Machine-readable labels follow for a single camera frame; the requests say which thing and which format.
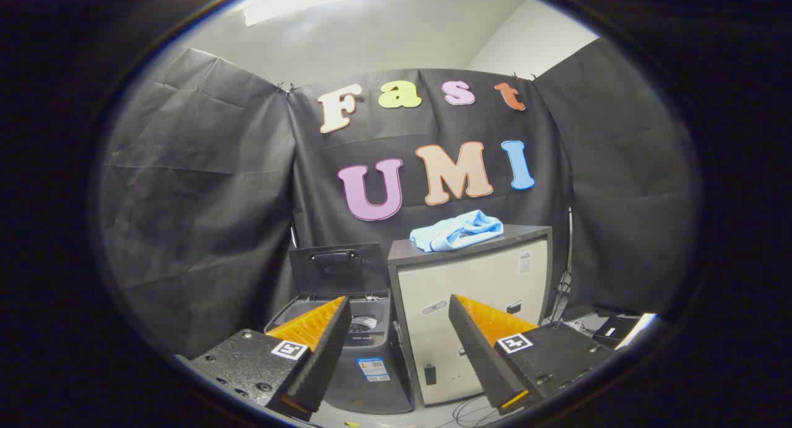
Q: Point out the beige cabinet with dark top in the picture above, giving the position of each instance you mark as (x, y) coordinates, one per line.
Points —
(482, 279)

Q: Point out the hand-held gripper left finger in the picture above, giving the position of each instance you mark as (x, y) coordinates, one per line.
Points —
(322, 354)

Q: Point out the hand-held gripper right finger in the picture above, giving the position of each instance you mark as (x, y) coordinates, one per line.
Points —
(476, 347)

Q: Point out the black backdrop cloth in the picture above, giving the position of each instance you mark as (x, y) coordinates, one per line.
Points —
(216, 199)

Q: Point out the light blue shirt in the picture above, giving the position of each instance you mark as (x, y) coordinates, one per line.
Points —
(455, 233)

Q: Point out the dark washing machine lid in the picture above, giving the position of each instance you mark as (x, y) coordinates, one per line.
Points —
(337, 273)

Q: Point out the black box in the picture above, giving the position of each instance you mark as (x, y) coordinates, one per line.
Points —
(612, 330)

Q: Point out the grey washing machine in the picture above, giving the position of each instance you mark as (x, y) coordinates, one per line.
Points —
(371, 354)

